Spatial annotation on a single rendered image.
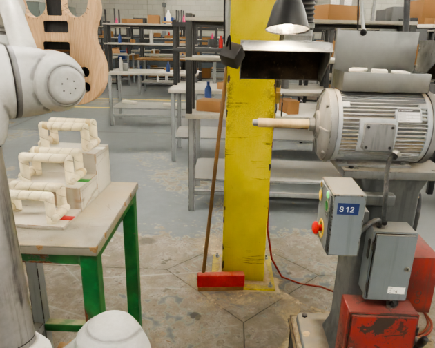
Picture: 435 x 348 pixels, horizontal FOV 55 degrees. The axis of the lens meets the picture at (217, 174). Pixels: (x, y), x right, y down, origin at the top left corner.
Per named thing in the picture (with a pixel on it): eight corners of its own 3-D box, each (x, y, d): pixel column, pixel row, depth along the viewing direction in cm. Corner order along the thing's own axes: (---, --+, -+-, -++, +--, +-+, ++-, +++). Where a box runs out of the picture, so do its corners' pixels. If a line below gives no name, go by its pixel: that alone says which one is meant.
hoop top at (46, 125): (90, 130, 162) (90, 122, 161) (87, 132, 159) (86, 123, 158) (41, 128, 163) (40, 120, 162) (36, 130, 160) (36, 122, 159)
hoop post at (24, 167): (32, 179, 153) (29, 155, 150) (28, 183, 150) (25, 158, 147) (24, 179, 153) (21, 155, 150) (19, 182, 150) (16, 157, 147)
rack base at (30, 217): (82, 211, 150) (82, 208, 149) (64, 230, 135) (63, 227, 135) (10, 207, 152) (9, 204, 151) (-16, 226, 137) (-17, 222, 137)
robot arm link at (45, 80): (68, 43, 87) (-3, 43, 80) (97, 47, 73) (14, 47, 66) (74, 105, 92) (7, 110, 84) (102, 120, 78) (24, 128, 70)
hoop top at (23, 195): (56, 200, 137) (55, 190, 136) (51, 203, 134) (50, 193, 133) (-2, 196, 138) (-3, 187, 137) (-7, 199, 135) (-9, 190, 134)
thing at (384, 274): (395, 286, 156) (422, 146, 138) (407, 303, 146) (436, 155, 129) (355, 284, 157) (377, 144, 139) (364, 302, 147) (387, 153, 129)
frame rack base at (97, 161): (111, 182, 179) (108, 143, 173) (99, 195, 164) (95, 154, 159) (50, 179, 181) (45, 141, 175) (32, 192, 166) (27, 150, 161)
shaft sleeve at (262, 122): (307, 120, 149) (309, 118, 146) (307, 129, 149) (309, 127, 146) (257, 119, 150) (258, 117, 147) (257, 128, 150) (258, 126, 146)
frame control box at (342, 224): (379, 242, 146) (391, 172, 138) (402, 275, 126) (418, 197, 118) (309, 239, 147) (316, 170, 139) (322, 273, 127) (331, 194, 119)
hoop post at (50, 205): (59, 221, 139) (55, 195, 136) (54, 225, 136) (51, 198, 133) (49, 220, 140) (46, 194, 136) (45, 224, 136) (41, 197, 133)
